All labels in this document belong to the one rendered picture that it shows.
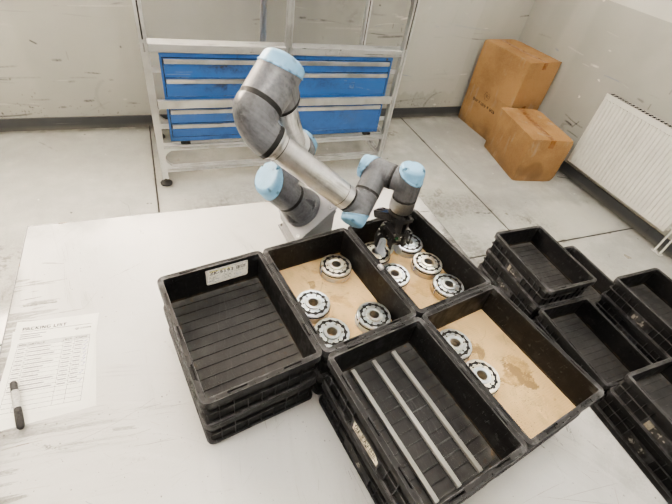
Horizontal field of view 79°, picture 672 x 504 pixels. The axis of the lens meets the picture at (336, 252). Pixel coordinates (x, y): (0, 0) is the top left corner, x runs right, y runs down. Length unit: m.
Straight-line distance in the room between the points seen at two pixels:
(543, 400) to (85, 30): 3.46
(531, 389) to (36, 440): 1.26
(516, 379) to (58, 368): 1.26
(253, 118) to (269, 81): 0.10
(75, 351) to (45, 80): 2.72
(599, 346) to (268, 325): 1.58
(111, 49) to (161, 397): 2.88
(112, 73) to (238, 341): 2.89
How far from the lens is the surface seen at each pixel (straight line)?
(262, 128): 1.03
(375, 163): 1.22
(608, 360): 2.24
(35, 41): 3.73
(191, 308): 1.24
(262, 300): 1.25
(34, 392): 1.36
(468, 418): 1.17
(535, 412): 1.27
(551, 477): 1.37
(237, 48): 2.79
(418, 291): 1.37
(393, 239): 1.28
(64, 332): 1.45
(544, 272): 2.27
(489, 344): 1.33
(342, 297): 1.28
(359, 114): 3.24
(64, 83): 3.81
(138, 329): 1.39
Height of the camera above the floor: 1.79
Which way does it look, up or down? 43 degrees down
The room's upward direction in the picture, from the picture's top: 11 degrees clockwise
